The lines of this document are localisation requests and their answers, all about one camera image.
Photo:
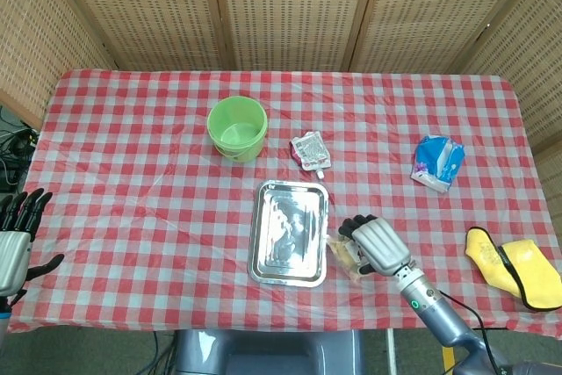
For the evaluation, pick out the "blue and white tissue pack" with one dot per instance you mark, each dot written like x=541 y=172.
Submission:
x=437 y=162

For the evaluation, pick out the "white table leg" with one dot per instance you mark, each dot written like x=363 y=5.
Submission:
x=391 y=353

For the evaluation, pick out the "yellow cloth with black trim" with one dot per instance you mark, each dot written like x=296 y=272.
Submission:
x=527 y=269

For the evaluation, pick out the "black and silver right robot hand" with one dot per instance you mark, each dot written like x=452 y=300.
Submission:
x=379 y=245

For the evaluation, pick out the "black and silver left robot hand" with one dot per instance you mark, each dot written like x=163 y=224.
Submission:
x=13 y=256

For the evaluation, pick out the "clear plastic bag with food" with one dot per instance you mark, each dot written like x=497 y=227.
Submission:
x=344 y=254

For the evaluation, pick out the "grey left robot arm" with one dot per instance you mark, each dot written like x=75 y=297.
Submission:
x=3 y=318

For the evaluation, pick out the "woven bamboo screen panel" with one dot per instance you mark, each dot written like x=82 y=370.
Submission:
x=290 y=10
x=145 y=10
x=430 y=10
x=535 y=63
x=26 y=41

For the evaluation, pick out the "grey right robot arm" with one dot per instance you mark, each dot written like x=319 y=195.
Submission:
x=439 y=313

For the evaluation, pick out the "red and white checkered tablecloth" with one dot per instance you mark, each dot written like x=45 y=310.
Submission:
x=131 y=217

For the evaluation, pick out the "white and red spout pouch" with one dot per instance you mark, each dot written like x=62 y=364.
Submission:
x=311 y=150

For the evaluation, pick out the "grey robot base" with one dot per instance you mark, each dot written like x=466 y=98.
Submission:
x=268 y=353

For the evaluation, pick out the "green plastic bucket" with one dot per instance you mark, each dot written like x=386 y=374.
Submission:
x=237 y=129

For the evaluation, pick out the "rectangular metal tray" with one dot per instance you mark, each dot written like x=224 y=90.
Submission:
x=285 y=234

